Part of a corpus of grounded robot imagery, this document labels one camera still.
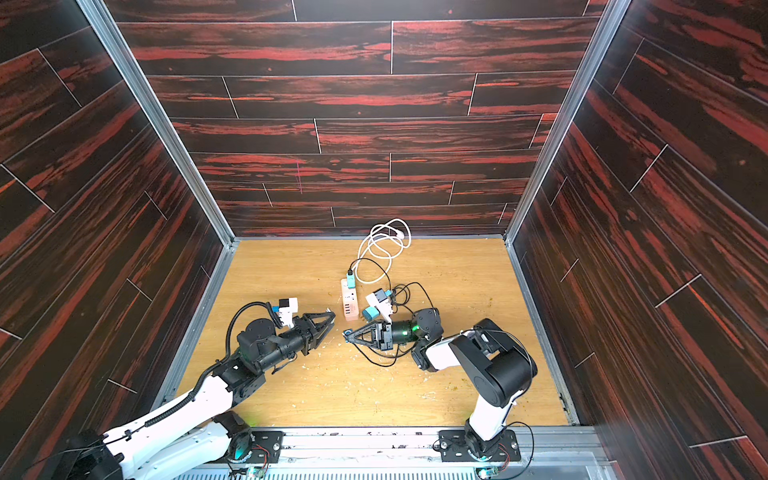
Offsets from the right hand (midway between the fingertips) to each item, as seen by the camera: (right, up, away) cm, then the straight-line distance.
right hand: (353, 335), depth 73 cm
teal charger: (+3, +2, +23) cm, 23 cm away
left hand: (-4, +3, +1) cm, 5 cm away
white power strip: (-4, +5, +26) cm, 26 cm away
